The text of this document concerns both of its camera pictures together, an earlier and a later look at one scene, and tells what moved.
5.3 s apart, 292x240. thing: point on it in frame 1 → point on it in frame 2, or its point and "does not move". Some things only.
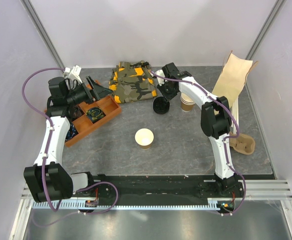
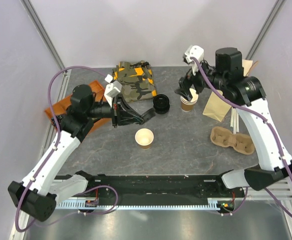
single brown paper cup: [144, 137] does not move
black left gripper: [97, 91] → [122, 114]
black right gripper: [167, 97] → [190, 79]
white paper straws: [235, 111] does not move
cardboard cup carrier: [243, 144] does not move
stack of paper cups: [186, 103] does not move
